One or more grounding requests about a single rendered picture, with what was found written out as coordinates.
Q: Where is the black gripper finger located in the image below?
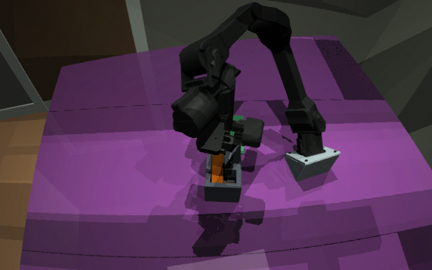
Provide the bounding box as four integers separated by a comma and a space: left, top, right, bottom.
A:
230, 134, 245, 152

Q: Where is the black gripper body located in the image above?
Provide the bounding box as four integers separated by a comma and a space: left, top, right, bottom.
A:
214, 104, 264, 148

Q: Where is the orange l-shaped part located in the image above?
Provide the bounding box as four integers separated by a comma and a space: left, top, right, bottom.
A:
211, 154, 234, 183

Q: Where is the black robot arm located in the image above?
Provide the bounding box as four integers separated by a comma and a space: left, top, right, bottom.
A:
171, 2, 326, 158

